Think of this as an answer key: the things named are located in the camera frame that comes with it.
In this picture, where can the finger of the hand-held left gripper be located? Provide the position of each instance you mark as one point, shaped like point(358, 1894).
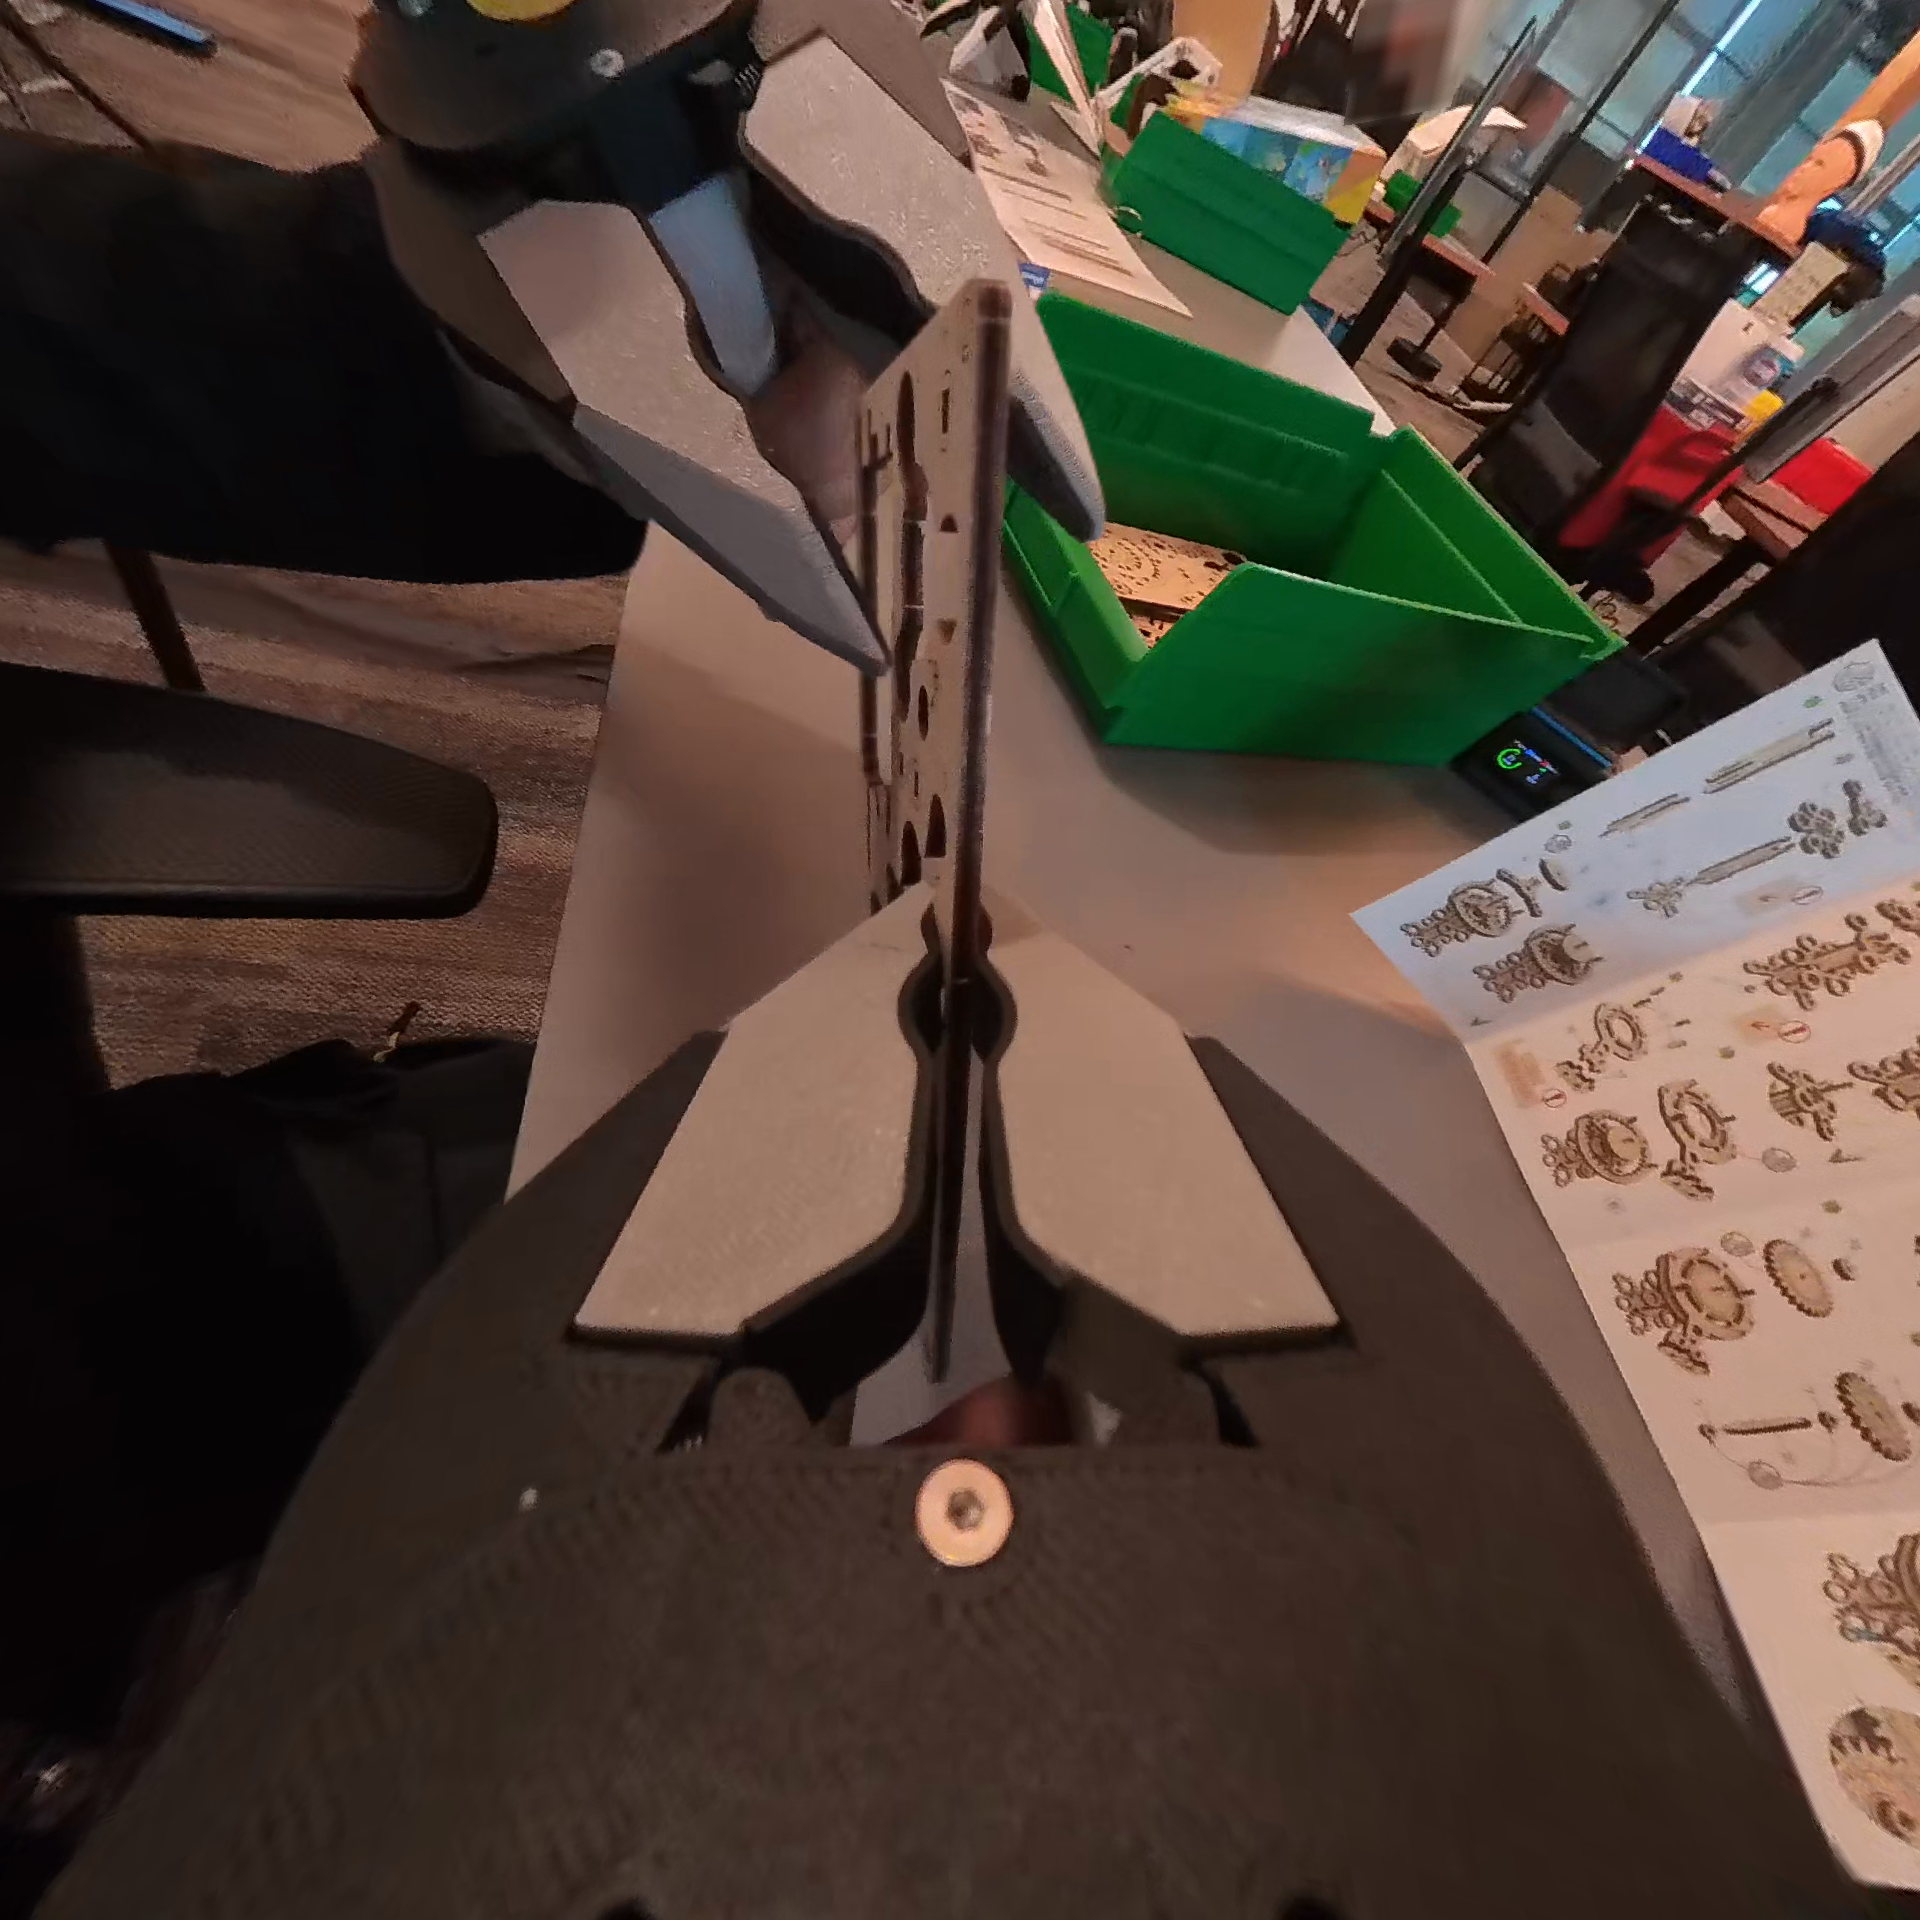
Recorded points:
point(885, 165)
point(660, 404)

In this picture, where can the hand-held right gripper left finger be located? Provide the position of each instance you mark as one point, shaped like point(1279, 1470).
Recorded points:
point(765, 1185)

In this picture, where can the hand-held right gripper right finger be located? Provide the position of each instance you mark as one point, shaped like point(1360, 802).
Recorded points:
point(1155, 1185)

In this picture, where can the wooden model parts sheet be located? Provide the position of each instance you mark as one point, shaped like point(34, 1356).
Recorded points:
point(952, 495)

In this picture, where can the person's left forearm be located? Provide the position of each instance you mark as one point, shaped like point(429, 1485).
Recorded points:
point(224, 375)

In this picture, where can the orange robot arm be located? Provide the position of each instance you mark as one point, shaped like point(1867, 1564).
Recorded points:
point(1861, 150)

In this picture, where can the folded model instruction sheet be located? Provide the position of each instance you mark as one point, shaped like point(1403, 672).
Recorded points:
point(1650, 1200)

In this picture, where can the person's left hand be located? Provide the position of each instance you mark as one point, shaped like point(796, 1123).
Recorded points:
point(818, 435)

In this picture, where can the printed paper sheet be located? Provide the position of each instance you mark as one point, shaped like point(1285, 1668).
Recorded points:
point(1065, 210)

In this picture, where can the small green plastic bin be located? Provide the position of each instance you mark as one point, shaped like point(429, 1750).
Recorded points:
point(1231, 210)

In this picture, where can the colourful cardboard box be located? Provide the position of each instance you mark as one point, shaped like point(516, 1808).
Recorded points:
point(1290, 150)

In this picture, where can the engraved wooden sheet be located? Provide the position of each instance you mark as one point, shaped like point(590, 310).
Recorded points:
point(1163, 578)

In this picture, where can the black bag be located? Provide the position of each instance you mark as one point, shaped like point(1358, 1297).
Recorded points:
point(224, 1274)

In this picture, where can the small black screen device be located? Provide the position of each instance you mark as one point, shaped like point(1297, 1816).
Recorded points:
point(1531, 765)

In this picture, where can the black office chair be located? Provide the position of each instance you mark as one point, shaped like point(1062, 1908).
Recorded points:
point(224, 795)

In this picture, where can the black mesh chair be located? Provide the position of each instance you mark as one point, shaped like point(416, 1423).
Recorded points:
point(1635, 344)

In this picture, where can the red chair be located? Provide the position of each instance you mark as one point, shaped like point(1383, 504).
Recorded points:
point(1665, 451)

